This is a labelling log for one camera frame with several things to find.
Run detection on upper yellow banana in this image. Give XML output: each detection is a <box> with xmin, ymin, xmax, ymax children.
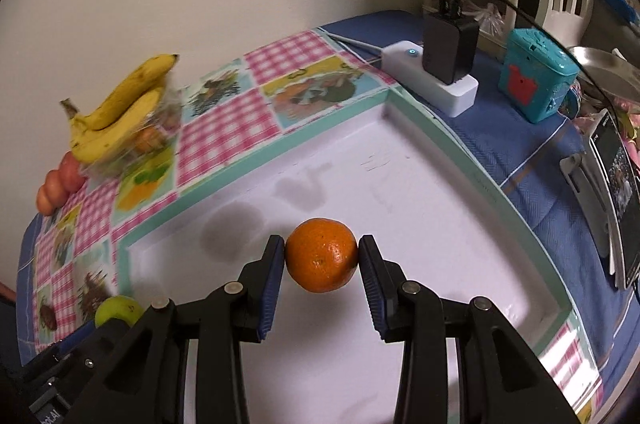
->
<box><xmin>61</xmin><ymin>54</ymin><xmax>179</xmax><ymax>130</ymax></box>

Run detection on pink checkered fruit tablecloth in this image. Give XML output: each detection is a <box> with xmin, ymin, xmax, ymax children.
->
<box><xmin>17</xmin><ymin>28</ymin><xmax>603</xmax><ymax>422</ymax></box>

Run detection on orange mandarin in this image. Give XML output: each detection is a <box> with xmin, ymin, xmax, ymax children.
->
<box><xmin>285</xmin><ymin>218</ymin><xmax>358</xmax><ymax>294</ymax></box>

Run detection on white tray with teal rim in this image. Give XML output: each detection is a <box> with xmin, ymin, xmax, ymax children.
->
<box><xmin>116</xmin><ymin>89</ymin><xmax>572</xmax><ymax>423</ymax></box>

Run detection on white power strip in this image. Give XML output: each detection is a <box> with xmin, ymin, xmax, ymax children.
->
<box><xmin>381</xmin><ymin>40</ymin><xmax>478</xmax><ymax>118</ymax></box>

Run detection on yellow banana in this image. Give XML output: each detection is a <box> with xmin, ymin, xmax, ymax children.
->
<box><xmin>61</xmin><ymin>54</ymin><xmax>179</xmax><ymax>130</ymax></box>
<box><xmin>70</xmin><ymin>86</ymin><xmax>166</xmax><ymax>165</ymax></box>

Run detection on blue plaid bedsheet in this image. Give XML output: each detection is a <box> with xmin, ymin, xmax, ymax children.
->
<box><xmin>14</xmin><ymin>9</ymin><xmax>640</xmax><ymax>405</ymax></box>

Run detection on teal toy box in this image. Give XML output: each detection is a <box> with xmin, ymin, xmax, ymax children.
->
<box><xmin>498</xmin><ymin>28</ymin><xmax>579</xmax><ymax>124</ymax></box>

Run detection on smartphone on stand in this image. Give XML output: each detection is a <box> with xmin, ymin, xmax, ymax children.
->
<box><xmin>560</xmin><ymin>110</ymin><xmax>639</xmax><ymax>290</ymax></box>

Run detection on lower yellow banana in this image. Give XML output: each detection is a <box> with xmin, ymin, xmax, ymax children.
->
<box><xmin>70</xmin><ymin>86</ymin><xmax>166</xmax><ymax>165</ymax></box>

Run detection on red apple nearest bananas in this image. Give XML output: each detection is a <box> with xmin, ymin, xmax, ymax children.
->
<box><xmin>58</xmin><ymin>151</ymin><xmax>87</xmax><ymax>194</ymax></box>

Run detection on green jujube fruit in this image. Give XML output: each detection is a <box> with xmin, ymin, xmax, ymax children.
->
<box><xmin>94</xmin><ymin>295</ymin><xmax>144</xmax><ymax>328</ymax></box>

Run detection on black power adapter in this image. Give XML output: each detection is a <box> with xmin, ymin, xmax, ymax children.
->
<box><xmin>422</xmin><ymin>12</ymin><xmax>480</xmax><ymax>85</ymax></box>

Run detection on middle red apple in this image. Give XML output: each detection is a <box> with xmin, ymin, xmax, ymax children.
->
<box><xmin>43</xmin><ymin>170</ymin><xmax>68</xmax><ymax>208</ymax></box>

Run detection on far orange-red apple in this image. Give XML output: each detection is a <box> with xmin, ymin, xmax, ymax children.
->
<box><xmin>36</xmin><ymin>186</ymin><xmax>55</xmax><ymax>217</ymax></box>

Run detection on clear plastic fruit container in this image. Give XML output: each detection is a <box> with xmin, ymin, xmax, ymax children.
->
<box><xmin>81</xmin><ymin>84</ymin><xmax>182</xmax><ymax>179</ymax></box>

